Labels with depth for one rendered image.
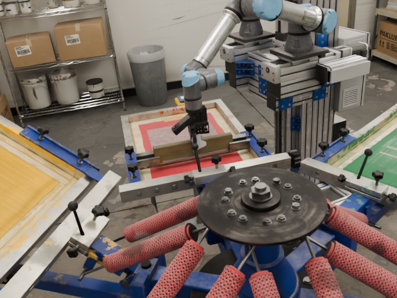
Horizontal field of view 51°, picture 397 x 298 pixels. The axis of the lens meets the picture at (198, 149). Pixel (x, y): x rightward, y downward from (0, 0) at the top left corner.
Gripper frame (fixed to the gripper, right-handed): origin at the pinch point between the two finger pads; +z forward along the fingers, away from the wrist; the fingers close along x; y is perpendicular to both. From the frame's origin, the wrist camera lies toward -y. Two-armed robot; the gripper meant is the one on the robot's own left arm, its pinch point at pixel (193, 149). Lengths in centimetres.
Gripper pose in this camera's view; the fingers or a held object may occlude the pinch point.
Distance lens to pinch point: 184.4
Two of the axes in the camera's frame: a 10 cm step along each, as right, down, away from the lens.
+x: -2.3, -4.4, 8.7
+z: 0.9, 8.8, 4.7
